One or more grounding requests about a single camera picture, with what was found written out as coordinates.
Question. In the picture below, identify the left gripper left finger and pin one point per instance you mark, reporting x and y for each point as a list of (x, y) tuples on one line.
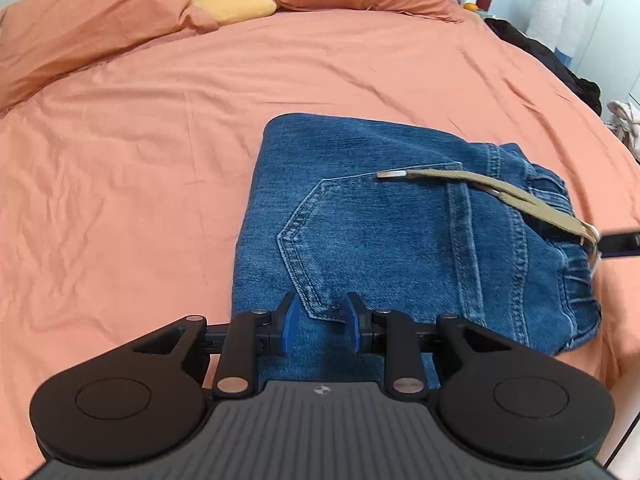
[(247, 338)]

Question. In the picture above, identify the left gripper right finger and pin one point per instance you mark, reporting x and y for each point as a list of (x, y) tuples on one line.
[(391, 335)]

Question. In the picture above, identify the beige drawstring belt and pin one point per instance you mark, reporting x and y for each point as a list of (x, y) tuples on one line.
[(516, 198)]

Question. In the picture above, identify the blue denim jeans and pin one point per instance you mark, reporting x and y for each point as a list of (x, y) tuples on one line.
[(331, 212)]

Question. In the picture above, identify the black clothes pile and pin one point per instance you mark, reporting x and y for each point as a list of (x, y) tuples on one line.
[(588, 91)]

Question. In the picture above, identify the orange bed sheet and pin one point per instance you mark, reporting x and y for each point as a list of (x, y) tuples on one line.
[(124, 185)]

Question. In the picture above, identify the white plush toy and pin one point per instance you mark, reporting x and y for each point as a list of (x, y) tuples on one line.
[(559, 25)]

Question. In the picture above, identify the yellow pillow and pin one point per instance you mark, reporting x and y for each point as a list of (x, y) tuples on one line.
[(227, 12)]

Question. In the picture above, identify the orange pillow left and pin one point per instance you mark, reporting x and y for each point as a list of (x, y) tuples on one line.
[(42, 40)]

